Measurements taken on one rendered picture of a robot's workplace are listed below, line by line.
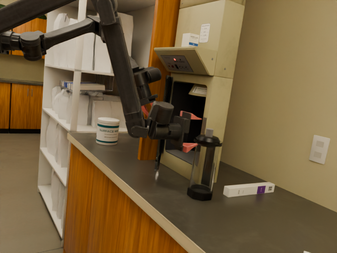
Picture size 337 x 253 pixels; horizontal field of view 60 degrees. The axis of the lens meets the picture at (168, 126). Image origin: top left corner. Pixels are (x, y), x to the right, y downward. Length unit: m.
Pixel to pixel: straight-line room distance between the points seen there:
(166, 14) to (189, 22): 0.16
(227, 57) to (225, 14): 0.17
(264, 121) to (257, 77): 0.24
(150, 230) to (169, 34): 0.93
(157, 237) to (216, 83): 0.64
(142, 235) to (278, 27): 1.16
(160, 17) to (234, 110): 0.66
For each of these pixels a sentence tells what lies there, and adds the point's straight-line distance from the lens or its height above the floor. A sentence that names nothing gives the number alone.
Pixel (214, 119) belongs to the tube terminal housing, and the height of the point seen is 1.23.
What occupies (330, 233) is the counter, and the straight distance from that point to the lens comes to 1.17.
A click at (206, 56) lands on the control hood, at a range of 1.19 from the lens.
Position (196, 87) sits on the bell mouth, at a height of 1.35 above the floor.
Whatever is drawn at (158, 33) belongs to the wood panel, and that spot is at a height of 1.58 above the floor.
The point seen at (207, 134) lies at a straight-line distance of 1.10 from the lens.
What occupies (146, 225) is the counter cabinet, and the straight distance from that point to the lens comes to 1.15.
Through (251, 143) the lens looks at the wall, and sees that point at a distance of 1.63.
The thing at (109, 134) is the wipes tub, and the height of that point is 1.01.
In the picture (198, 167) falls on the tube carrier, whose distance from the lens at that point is 1.10.
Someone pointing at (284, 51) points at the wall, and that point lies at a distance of 1.56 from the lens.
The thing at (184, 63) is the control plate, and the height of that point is 1.45.
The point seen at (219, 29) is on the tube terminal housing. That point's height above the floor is 1.59.
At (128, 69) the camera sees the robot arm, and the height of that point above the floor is 1.39.
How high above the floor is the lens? 1.38
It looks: 9 degrees down
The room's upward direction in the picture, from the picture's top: 7 degrees clockwise
